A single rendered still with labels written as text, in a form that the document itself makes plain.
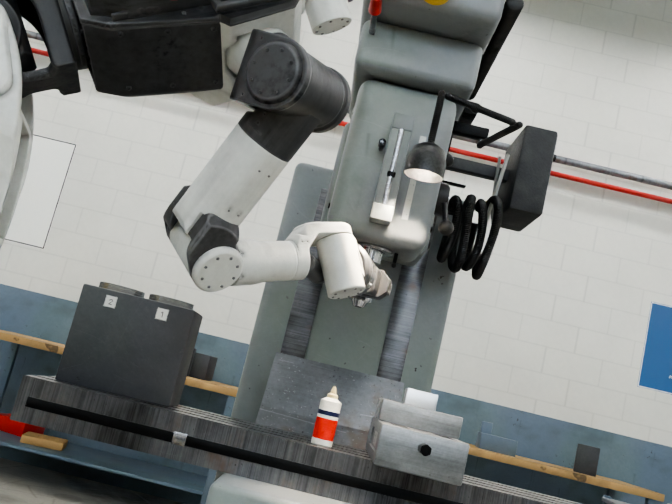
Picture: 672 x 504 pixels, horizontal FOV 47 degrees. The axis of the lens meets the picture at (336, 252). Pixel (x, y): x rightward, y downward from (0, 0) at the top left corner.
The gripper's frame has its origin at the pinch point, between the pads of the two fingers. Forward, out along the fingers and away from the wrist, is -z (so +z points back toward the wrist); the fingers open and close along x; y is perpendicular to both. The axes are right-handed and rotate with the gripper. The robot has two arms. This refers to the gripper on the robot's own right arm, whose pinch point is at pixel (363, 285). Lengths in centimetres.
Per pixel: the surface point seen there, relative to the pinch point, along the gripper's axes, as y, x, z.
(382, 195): -15.3, -2.4, 12.6
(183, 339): 19.0, 28.7, 12.1
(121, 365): 26.5, 38.2, 14.7
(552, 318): -74, -47, -444
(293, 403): 26.2, 16.0, -28.3
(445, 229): -12.3, -14.6, 7.6
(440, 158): -21.7, -12.6, 19.8
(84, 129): -130, 324, -350
